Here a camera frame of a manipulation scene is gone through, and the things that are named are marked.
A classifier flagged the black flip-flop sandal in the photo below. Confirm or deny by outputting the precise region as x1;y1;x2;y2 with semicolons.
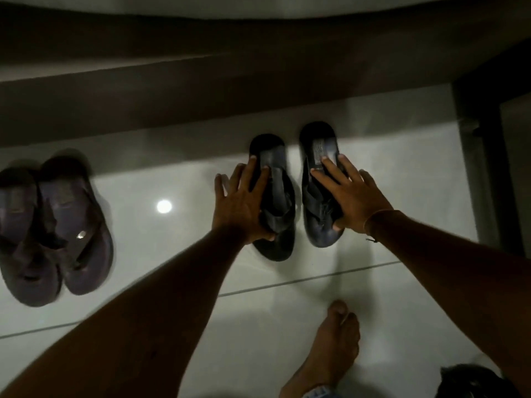
299;121;350;249
248;133;298;262

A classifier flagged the dark wooden bench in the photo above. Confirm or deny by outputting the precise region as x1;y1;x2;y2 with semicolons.
0;0;531;149

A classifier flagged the purple flip-flop sandal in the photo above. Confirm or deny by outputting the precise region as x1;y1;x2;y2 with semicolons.
39;155;114;297
0;166;63;308

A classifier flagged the person's right forearm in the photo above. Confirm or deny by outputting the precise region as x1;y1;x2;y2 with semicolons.
365;210;531;398

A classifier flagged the person's left hand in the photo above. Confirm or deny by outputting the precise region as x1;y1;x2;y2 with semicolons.
212;155;276;246

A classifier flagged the person's left forearm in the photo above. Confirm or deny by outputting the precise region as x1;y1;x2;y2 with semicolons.
0;228;246;398

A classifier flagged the dark furniture leg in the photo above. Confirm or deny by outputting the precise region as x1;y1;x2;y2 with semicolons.
451;58;528;257

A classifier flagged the thin thread wrist bracelet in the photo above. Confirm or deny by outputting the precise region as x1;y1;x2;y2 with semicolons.
363;209;395;243

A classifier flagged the person's right hand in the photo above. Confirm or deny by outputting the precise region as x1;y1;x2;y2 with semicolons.
310;153;395;234

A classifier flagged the person's bare foot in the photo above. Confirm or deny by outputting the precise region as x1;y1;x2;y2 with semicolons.
279;300;361;398

